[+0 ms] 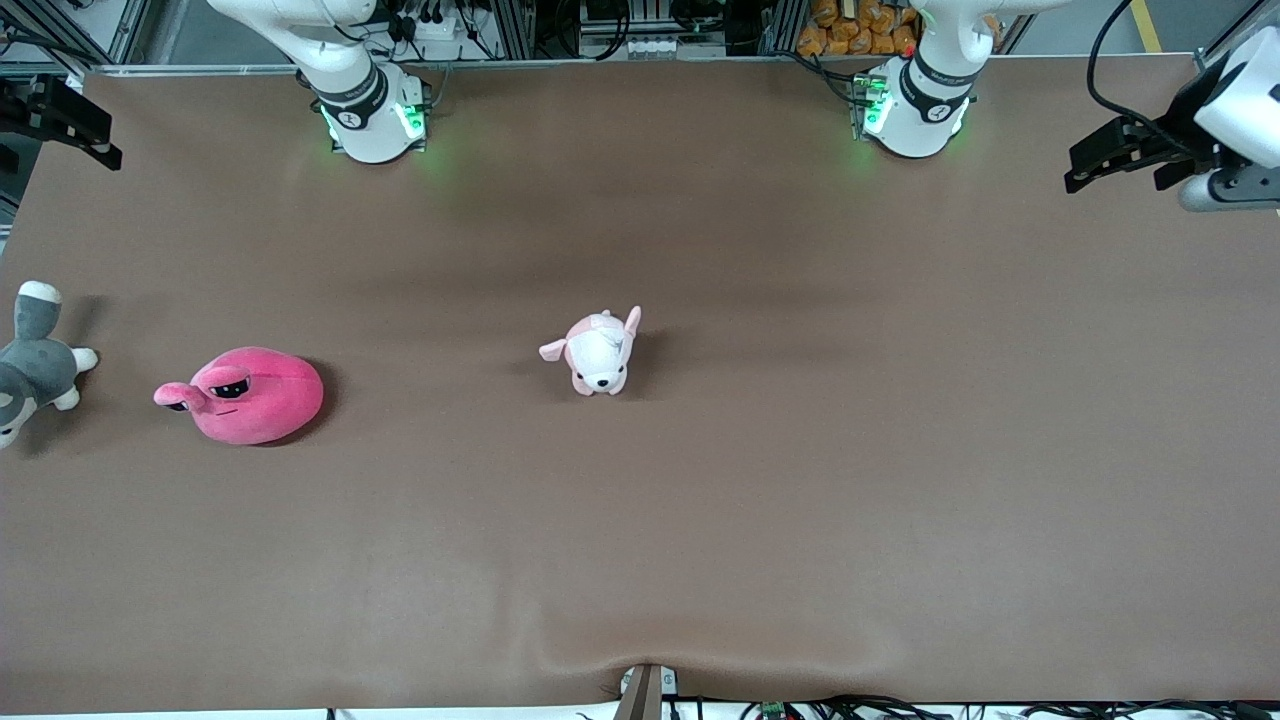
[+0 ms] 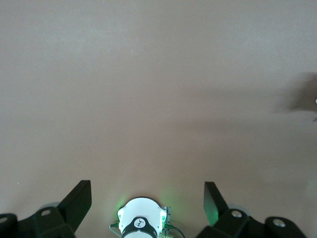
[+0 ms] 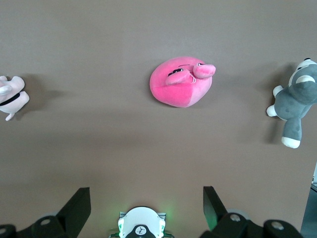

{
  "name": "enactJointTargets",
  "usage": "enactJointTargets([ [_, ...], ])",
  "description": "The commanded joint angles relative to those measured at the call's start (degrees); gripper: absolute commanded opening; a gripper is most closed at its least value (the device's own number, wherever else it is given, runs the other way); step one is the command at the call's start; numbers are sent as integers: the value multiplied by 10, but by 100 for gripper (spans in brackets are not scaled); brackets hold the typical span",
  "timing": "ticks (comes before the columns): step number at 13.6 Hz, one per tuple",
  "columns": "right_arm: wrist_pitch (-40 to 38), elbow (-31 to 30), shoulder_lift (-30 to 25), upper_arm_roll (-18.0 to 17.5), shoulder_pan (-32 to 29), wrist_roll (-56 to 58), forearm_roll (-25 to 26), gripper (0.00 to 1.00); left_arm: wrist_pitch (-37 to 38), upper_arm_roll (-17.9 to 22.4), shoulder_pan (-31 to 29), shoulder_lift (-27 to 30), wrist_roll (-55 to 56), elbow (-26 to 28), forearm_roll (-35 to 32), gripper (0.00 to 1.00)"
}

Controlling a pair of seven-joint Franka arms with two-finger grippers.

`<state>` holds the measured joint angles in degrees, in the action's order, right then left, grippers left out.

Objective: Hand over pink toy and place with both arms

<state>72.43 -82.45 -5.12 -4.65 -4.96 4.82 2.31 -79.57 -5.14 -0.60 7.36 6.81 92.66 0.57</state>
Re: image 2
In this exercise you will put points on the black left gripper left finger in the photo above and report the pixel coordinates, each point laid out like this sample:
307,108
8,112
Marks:
62,223

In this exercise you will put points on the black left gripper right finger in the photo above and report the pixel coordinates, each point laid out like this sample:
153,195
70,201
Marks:
235,225

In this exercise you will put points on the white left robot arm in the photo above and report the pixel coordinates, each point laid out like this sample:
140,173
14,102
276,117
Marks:
141,213

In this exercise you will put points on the metal base connector plate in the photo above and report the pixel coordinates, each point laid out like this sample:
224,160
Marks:
168,218

